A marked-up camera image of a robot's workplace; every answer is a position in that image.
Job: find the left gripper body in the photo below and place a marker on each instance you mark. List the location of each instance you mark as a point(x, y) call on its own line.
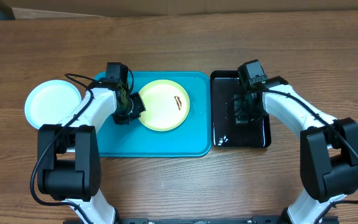
point(133, 106)

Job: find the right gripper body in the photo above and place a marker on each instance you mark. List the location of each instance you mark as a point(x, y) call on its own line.
point(243, 109)

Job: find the yellow plate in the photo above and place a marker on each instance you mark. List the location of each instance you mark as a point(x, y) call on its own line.
point(167, 105)

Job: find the light blue plate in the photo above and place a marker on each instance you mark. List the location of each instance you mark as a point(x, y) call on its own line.
point(50, 102)

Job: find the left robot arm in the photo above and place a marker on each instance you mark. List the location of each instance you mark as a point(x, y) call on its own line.
point(68, 168)

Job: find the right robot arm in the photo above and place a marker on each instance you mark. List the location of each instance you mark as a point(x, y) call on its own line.
point(328, 146)

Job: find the black plastic tray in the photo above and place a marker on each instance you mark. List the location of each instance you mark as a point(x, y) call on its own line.
point(231, 125)

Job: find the teal plastic tray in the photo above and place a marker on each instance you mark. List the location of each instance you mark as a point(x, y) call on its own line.
point(191, 139)

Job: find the cardboard panel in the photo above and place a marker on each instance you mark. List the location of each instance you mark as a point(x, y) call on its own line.
point(112, 8)

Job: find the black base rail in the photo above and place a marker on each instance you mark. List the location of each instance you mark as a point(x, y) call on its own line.
point(253, 220)

